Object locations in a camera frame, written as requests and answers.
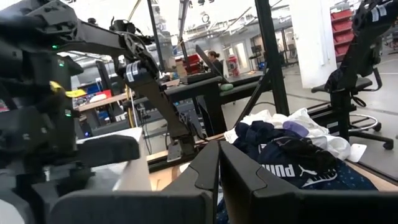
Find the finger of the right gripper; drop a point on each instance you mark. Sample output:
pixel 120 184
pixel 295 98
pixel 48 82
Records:
pixel 109 151
pixel 59 183

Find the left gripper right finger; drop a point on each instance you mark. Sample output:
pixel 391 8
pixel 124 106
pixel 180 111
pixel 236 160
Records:
pixel 311 208

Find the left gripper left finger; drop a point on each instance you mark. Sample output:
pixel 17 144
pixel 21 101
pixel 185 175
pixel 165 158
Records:
pixel 140 208

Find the navy dotted garment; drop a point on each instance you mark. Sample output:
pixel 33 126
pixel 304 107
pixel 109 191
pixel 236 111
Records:
pixel 351 182

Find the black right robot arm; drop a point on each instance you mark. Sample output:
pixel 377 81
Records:
pixel 161 102

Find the wooden workbench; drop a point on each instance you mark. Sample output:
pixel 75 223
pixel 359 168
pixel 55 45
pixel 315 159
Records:
pixel 102 102

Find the black garment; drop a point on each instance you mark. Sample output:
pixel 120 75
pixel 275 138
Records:
pixel 311 155

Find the navy Puma garment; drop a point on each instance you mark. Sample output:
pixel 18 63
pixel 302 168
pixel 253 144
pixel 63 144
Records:
pixel 267 158

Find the white paper tag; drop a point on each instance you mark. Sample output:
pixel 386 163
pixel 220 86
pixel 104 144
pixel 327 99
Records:
pixel 357 153

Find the purple garment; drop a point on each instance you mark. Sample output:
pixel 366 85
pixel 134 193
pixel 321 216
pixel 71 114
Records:
pixel 295 128

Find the black desk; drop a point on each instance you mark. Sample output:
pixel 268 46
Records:
pixel 202 88

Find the red box stack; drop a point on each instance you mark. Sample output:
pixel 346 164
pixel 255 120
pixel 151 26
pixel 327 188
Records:
pixel 194 62

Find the green oval object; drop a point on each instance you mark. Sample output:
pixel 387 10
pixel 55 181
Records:
pixel 226 87

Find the black stool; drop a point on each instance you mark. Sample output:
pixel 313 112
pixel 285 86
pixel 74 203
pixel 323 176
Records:
pixel 360 83

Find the person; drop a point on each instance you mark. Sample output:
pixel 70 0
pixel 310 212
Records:
pixel 217 67

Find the red and white machine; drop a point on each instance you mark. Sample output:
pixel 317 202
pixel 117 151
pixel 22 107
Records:
pixel 234 65

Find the white building column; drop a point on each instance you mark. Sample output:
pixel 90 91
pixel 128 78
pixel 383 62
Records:
pixel 308 43

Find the shelf with red bins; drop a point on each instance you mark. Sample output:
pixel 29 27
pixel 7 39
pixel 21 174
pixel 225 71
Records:
pixel 342 28

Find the black aluminium rig frame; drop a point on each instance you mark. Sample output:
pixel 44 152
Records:
pixel 272 62

